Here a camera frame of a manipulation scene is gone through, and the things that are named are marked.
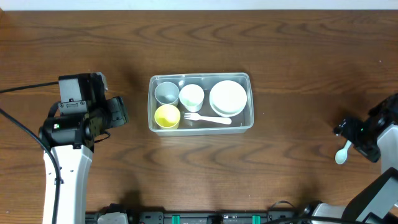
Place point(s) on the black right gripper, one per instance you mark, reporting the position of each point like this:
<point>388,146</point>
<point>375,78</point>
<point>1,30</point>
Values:
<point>347,131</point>

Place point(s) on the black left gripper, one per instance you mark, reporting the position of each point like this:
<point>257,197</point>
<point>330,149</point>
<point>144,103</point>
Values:
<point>117,111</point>

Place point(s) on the mint green plastic spoon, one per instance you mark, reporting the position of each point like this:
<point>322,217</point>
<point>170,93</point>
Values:
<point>342,154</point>

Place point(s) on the yellow plastic cup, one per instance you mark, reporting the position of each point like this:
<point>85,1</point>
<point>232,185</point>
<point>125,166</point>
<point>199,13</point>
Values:
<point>167,117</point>

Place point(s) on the grey plastic cup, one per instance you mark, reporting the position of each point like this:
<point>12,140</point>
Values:
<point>167,93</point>

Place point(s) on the white plastic cup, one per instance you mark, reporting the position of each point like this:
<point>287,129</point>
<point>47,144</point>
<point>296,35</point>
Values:
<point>192,97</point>

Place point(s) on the pink plastic fork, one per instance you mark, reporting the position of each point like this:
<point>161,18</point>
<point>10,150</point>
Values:
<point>198,117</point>

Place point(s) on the grey blue plastic bowl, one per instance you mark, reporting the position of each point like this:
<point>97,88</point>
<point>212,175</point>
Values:
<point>227,114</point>

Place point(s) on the white plastic bowl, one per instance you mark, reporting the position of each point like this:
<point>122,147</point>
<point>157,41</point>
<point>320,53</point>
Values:
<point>228,96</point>

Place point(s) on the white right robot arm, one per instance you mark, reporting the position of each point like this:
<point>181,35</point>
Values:
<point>374,203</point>

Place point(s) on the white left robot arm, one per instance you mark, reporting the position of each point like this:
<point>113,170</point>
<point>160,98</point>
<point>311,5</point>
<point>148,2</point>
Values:
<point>71,139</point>

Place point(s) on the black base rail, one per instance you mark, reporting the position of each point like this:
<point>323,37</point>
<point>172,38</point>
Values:
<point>116,213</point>

